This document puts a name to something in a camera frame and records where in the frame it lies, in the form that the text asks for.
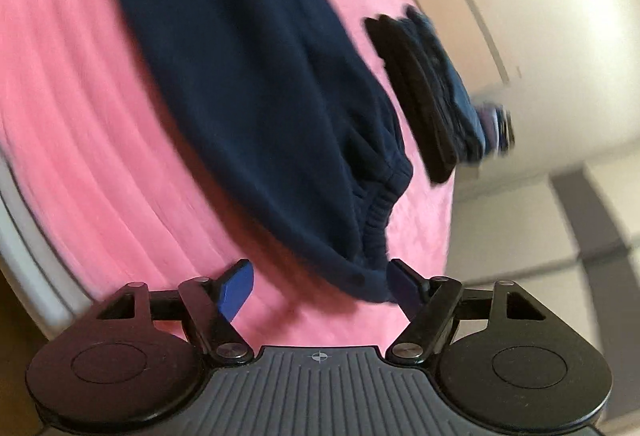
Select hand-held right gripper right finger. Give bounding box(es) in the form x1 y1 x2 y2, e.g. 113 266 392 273
386 258 548 365

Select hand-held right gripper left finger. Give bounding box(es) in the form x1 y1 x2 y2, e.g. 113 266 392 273
95 259 254 363

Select navy blue pants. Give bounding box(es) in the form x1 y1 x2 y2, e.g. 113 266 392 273
87 0 415 304

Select stack of small folded clothes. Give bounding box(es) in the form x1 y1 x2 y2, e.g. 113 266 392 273
475 103 516 159

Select black folded garment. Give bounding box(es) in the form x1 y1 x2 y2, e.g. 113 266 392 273
362 14 458 184

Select folded blue jeans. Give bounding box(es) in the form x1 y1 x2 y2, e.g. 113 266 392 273
402 6 488 164

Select pink blanket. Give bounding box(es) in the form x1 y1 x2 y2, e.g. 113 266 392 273
0 0 456 347

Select grey bed frame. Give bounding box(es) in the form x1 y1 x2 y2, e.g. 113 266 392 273
0 151 101 342

